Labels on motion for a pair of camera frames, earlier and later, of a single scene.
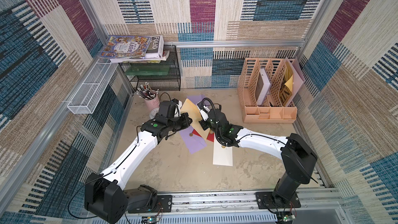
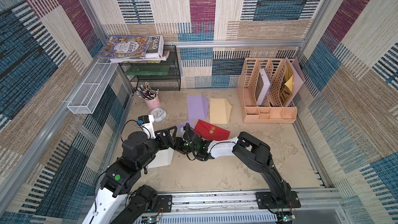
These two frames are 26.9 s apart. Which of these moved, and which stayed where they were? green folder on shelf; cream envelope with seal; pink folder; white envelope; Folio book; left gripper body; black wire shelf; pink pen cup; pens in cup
Moved: cream envelope with seal; left gripper body; white envelope
Stayed: pens in cup; black wire shelf; pink folder; Folio book; green folder on shelf; pink pen cup
